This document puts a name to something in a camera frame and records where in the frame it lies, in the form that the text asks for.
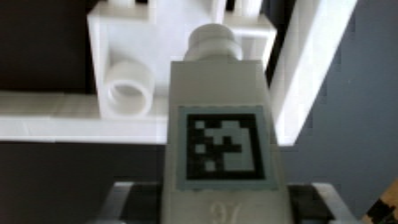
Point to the white chair seat part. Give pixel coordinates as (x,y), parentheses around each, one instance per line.
(138,30)

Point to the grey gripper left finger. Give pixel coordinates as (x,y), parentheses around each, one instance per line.
(131,204)

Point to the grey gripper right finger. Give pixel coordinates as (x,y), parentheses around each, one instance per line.
(318,206)

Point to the white chair leg with tag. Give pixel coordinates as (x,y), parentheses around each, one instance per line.
(223,186)

